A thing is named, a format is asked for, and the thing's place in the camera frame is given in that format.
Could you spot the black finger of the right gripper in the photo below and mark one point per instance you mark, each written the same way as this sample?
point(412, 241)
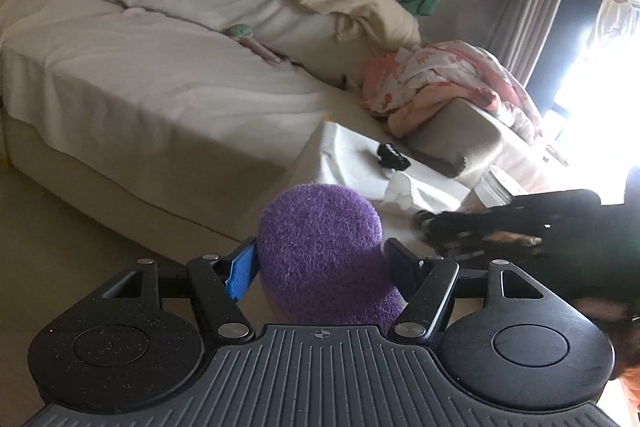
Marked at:
point(525, 214)

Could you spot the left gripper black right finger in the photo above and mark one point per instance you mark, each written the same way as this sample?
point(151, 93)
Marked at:
point(427, 286)

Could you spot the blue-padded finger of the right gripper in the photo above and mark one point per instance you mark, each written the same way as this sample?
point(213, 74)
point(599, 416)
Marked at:
point(469, 249)

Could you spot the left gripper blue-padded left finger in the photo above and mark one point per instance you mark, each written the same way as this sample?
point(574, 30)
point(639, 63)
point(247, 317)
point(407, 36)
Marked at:
point(218, 284)

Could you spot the purple fuzzy sponge pad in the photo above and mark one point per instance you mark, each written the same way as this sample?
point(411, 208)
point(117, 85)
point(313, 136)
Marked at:
point(320, 251)

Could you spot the brown furry tail keychain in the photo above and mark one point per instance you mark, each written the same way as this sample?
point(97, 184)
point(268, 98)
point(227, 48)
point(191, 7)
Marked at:
point(506, 238)

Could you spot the tall tan lidded canister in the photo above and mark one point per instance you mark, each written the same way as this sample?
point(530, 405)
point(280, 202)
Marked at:
point(496, 188)

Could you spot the white folded towel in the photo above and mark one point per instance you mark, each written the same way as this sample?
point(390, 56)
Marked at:
point(405, 194)

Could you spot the small black clip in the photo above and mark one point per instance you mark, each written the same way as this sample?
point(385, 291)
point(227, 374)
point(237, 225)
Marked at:
point(390, 158)

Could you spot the white table cloth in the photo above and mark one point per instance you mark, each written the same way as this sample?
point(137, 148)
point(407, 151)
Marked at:
point(336, 155)

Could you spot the pink floral blanket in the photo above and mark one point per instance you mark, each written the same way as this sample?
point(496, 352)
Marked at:
point(410, 87)

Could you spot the beige sofa with cover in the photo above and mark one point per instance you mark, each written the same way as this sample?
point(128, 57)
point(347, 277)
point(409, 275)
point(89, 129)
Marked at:
point(145, 116)

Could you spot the small doll on sofa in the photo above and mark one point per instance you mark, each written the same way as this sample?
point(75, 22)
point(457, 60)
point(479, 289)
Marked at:
point(244, 35)

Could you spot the cream pillow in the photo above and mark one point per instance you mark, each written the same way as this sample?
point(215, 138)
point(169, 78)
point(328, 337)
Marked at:
point(385, 23)

